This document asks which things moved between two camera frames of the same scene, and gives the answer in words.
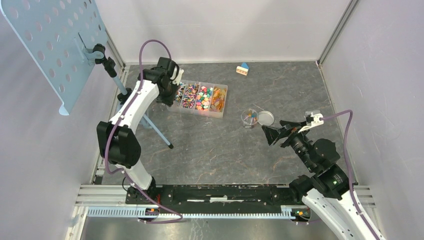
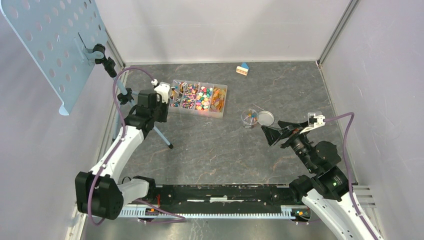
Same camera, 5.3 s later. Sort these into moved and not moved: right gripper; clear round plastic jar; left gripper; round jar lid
Moved: left gripper
Not moved: right gripper; clear round plastic jar; round jar lid
